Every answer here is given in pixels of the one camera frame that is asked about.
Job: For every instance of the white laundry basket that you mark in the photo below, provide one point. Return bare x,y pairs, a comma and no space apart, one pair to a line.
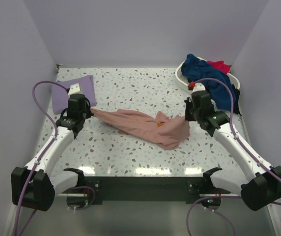
182,81

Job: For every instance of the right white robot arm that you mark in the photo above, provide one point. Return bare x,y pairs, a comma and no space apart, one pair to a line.
263,180

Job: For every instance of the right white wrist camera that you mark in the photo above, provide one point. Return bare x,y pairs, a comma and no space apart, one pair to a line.
195,87

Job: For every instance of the blue t shirt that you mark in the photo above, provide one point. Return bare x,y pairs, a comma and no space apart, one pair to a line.
217,83

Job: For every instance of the pink t shirt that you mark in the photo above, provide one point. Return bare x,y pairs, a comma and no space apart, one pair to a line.
166,132

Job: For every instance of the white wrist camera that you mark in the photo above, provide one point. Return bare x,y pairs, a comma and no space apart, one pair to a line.
195,87
75,89

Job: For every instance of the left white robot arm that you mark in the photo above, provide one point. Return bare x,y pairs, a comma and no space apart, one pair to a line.
33,185

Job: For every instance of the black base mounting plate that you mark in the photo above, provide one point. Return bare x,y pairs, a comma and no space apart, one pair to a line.
158,189

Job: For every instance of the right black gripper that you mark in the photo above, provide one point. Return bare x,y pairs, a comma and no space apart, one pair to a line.
188,103

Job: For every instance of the red t shirt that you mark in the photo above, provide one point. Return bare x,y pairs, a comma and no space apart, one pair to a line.
220,65

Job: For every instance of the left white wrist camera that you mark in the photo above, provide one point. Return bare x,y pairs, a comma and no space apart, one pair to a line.
75,89

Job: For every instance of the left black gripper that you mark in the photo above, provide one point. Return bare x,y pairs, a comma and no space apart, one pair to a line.
89,112

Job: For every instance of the folded purple t shirt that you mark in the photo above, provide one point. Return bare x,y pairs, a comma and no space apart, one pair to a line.
60,97

